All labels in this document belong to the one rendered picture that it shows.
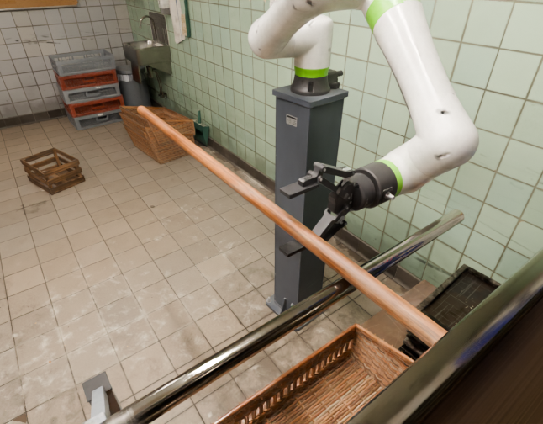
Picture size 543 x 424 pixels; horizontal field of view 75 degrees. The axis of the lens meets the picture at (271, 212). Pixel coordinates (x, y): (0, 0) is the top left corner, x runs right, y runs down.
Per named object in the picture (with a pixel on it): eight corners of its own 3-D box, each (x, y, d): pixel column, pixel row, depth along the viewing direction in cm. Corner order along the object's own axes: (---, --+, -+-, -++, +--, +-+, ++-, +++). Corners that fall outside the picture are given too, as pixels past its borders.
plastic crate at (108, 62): (117, 68, 406) (113, 54, 397) (60, 76, 377) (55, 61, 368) (107, 62, 433) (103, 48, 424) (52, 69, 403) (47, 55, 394)
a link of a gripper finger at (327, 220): (334, 196, 75) (336, 198, 76) (302, 238, 75) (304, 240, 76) (347, 204, 73) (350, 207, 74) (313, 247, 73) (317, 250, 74)
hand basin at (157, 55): (178, 104, 411) (165, 14, 358) (148, 111, 393) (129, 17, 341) (162, 95, 442) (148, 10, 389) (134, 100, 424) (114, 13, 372)
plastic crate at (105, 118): (129, 119, 441) (126, 107, 433) (77, 131, 411) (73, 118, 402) (118, 110, 467) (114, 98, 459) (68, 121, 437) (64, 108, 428)
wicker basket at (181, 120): (152, 150, 327) (146, 120, 311) (123, 132, 360) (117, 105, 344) (196, 135, 355) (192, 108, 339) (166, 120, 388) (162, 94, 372)
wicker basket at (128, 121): (150, 156, 330) (144, 127, 314) (123, 138, 364) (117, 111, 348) (195, 141, 357) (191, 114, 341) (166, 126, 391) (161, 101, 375)
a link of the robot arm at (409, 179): (413, 193, 90) (392, 156, 92) (454, 171, 80) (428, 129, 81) (376, 211, 84) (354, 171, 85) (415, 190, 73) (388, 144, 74)
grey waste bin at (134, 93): (157, 113, 461) (149, 67, 429) (129, 119, 443) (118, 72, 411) (147, 105, 486) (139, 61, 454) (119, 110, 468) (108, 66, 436)
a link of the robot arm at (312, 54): (282, 71, 133) (282, 13, 122) (320, 67, 137) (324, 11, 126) (293, 80, 123) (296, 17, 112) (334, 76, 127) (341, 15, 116)
